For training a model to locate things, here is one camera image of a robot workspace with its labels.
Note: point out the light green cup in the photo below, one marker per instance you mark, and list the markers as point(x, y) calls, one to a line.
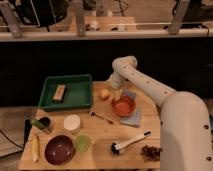
point(82, 143)

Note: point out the green plastic tray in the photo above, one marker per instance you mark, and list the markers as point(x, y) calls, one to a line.
point(78, 93)

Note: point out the yellow red apple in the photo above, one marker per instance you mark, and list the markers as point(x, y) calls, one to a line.
point(104, 94)

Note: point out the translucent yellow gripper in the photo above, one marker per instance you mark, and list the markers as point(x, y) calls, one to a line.
point(117, 93)

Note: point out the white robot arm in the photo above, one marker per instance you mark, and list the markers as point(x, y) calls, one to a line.
point(185, 131)

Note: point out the bunch of dark grapes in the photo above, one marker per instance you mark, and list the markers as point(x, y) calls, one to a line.
point(151, 153)

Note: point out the metal frame rail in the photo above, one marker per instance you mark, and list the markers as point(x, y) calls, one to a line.
point(51, 20)

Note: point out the red orange bowl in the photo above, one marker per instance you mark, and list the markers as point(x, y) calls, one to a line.
point(123, 107)

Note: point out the blue grey cloth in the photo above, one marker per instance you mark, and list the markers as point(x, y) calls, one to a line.
point(135, 119)

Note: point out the wooden block with sponge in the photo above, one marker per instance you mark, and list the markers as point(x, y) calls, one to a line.
point(59, 93)

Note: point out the dark maroon bowl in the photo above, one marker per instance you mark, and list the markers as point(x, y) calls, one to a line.
point(59, 150)

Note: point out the black white brush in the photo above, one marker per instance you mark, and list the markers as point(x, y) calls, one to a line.
point(117, 147)

